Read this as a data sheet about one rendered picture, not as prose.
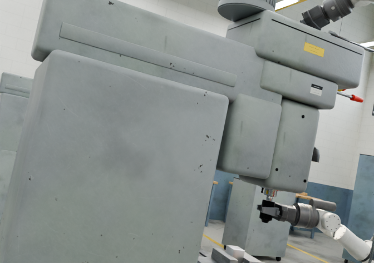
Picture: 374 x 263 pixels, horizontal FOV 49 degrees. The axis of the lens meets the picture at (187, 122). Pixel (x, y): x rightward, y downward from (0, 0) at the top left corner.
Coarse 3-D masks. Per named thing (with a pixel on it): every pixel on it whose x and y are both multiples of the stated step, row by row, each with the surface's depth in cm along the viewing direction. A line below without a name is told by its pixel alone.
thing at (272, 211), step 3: (264, 207) 146; (267, 207) 146; (270, 207) 146; (273, 207) 147; (276, 207) 147; (264, 210) 146; (267, 210) 146; (270, 210) 146; (273, 210) 146; (276, 210) 147; (264, 213) 146; (267, 213) 146; (270, 213) 146; (273, 213) 146; (276, 213) 146; (276, 216) 147
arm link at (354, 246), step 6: (354, 234) 154; (348, 240) 151; (354, 240) 152; (360, 240) 153; (342, 246) 155; (348, 246) 152; (354, 246) 152; (360, 246) 152; (366, 246) 153; (348, 252) 155; (354, 252) 152; (360, 252) 152; (366, 252) 152; (360, 258) 153; (366, 258) 152
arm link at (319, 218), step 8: (312, 200) 152; (320, 200) 153; (312, 208) 150; (320, 208) 152; (328, 208) 152; (312, 216) 148; (320, 216) 150; (328, 216) 147; (336, 216) 147; (312, 224) 148; (320, 224) 149; (328, 224) 147; (336, 224) 147
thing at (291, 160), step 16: (288, 112) 140; (304, 112) 143; (288, 128) 140; (304, 128) 143; (288, 144) 140; (304, 144) 143; (272, 160) 138; (288, 160) 140; (304, 160) 143; (240, 176) 152; (272, 176) 138; (288, 176) 141; (304, 176) 144
